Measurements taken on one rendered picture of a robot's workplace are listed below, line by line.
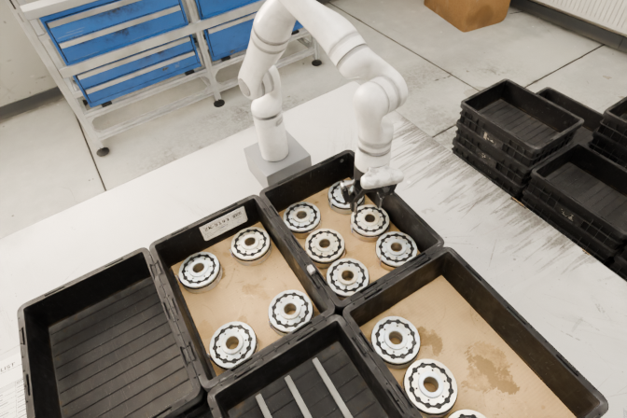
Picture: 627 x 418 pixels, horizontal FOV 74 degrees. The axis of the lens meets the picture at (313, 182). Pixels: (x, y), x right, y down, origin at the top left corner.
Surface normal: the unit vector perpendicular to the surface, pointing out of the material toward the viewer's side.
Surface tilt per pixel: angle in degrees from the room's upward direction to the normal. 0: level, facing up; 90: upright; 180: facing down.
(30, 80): 90
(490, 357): 0
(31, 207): 0
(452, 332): 0
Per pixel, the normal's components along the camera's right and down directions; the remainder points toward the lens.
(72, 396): -0.07, -0.68
